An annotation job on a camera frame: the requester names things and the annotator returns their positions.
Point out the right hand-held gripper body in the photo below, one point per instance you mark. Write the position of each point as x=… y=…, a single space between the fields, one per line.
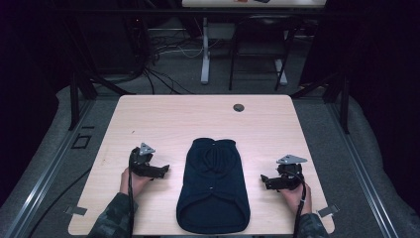
x=290 y=173

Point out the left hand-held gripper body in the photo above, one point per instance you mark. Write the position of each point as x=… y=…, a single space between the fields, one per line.
x=142 y=162

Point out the dark blue sleeveless garment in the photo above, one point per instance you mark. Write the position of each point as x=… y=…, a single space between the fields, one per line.
x=213 y=191

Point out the person's left hand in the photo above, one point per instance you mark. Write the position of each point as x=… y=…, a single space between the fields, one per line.
x=133 y=183

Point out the person's right hand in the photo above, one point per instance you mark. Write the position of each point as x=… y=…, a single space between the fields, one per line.
x=295 y=198

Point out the grey tape strip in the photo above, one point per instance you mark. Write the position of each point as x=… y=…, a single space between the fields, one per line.
x=76 y=210
x=328 y=211

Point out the short black tape strip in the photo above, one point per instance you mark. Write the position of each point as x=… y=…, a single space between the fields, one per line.
x=87 y=127

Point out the black tape square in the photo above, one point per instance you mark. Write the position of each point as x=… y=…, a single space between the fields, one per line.
x=73 y=142

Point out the grey round table grommet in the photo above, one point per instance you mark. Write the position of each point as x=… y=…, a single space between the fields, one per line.
x=238 y=107

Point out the white desk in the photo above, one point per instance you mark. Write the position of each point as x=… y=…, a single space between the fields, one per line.
x=205 y=49

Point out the black chair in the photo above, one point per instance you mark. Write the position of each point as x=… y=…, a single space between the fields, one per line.
x=257 y=36

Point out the grey metal floor rail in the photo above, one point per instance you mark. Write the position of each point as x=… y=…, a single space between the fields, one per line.
x=46 y=178
x=363 y=178

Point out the black frame post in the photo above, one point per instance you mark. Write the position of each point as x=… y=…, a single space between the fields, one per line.
x=74 y=99
x=345 y=105

